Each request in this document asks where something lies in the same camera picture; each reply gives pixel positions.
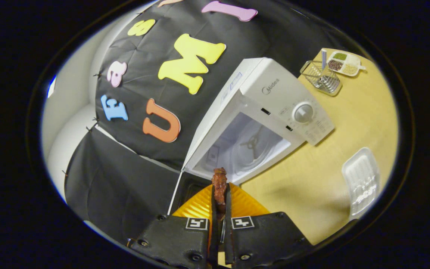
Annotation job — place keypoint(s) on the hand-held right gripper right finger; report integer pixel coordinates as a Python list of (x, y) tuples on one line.
[(228, 239)]

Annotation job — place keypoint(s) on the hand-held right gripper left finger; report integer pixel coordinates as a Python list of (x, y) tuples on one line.
[(213, 231)]

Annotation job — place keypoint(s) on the brown meat piece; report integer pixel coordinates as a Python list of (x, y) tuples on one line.
[(219, 186)]

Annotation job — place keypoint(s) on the white microwave oven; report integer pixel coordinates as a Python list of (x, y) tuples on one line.
[(274, 89)]

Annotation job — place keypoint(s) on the white plastic tray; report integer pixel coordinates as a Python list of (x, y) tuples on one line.
[(360, 175)]

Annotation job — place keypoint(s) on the metal spoon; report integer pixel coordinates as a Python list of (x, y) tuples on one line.
[(324, 58)]

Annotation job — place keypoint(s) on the white divided grain dish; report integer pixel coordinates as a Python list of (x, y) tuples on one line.
[(343, 63)]

